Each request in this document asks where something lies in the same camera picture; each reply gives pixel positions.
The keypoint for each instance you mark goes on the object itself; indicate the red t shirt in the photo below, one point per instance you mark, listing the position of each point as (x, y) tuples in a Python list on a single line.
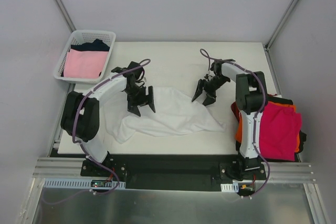
[(235, 111)]

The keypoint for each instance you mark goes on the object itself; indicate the left aluminium frame post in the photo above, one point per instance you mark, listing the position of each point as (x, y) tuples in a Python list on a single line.
[(65, 16)]

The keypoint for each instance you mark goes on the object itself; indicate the aluminium frame post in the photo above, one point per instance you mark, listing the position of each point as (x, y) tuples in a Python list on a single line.
[(65, 16), (286, 15)]

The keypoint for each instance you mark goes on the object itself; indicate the pink t shirt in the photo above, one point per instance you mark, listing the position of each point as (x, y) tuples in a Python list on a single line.
[(84, 64)]

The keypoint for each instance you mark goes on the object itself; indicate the white cable duct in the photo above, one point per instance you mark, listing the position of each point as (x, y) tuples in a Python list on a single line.
[(230, 188), (67, 183)]

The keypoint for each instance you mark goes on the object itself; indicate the left white cable duct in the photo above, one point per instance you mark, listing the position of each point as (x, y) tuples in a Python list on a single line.
[(67, 183)]

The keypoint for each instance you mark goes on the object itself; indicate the white plastic laundry basket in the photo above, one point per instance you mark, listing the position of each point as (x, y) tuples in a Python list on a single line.
[(79, 37)]

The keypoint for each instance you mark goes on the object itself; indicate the magenta t shirt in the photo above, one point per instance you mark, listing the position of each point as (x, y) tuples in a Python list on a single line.
[(281, 132)]

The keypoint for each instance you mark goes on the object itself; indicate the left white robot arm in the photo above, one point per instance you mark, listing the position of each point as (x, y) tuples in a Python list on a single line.
[(81, 115)]

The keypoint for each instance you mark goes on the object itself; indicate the right aluminium frame post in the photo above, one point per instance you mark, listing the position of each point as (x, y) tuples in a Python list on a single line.
[(286, 15)]

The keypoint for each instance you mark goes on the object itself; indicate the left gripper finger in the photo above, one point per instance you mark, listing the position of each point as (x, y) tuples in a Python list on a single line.
[(134, 110), (150, 99)]

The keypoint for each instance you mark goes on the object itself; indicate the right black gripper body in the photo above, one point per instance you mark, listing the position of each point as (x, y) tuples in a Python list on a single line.
[(207, 87)]

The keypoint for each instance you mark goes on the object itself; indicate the black t shirt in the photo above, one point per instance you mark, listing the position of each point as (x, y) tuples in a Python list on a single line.
[(281, 100)]

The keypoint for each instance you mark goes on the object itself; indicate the aluminium rail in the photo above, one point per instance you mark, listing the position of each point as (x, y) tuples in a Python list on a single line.
[(296, 174)]

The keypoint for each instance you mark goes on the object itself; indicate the right white cable duct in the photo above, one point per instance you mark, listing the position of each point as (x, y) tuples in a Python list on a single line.
[(230, 188)]

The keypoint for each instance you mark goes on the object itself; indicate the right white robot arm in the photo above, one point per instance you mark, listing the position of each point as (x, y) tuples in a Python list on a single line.
[(251, 99)]

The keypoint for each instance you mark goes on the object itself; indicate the white t shirt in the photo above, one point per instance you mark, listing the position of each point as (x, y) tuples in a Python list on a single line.
[(176, 114)]

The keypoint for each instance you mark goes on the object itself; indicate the navy t shirt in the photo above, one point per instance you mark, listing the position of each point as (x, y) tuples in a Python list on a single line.
[(96, 45)]

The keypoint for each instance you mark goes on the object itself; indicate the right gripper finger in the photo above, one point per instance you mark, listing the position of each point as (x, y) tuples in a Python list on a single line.
[(210, 98), (199, 89)]

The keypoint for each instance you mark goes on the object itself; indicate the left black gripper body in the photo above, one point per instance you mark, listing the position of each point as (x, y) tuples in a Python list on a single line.
[(142, 99)]

